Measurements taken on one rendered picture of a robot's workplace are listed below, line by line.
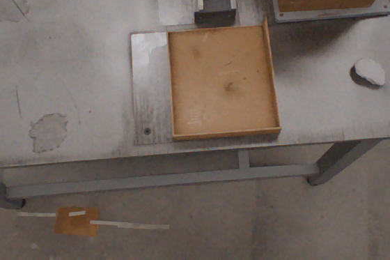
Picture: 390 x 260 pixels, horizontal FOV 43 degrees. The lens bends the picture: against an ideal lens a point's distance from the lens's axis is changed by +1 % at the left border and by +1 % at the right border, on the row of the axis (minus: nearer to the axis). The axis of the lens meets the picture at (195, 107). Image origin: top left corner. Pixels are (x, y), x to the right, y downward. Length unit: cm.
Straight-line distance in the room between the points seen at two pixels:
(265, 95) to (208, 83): 15
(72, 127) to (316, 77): 63
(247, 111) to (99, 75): 39
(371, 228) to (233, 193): 55
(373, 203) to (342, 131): 90
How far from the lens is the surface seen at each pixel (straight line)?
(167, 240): 198
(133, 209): 200
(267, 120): 121
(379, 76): 129
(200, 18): 129
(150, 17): 132
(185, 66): 125
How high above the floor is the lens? 197
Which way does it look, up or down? 70 degrees down
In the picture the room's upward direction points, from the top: 1 degrees counter-clockwise
